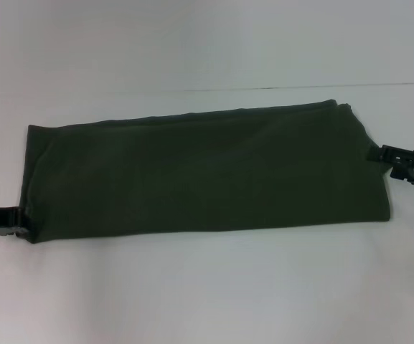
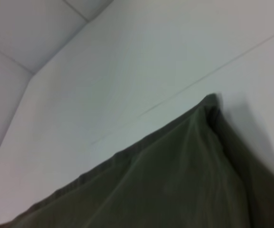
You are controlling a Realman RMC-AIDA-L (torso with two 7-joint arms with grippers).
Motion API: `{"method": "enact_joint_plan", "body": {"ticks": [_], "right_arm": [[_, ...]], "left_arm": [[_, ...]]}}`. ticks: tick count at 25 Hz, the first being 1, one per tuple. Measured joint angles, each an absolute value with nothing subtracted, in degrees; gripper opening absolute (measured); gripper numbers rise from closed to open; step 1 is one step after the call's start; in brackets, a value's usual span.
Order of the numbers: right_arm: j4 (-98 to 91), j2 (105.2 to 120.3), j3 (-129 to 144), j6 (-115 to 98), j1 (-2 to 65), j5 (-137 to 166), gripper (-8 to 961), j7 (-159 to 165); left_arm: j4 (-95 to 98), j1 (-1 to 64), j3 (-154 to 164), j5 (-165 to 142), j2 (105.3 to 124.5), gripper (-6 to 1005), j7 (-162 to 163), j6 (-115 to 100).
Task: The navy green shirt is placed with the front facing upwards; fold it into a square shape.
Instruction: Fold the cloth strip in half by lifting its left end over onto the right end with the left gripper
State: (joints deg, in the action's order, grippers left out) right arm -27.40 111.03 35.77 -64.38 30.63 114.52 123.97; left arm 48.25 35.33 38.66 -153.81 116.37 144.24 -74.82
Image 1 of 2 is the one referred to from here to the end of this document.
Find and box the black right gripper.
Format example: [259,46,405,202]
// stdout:
[367,143,414,191]

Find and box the dark green FREE t-shirt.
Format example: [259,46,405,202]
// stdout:
[24,98,393,245]

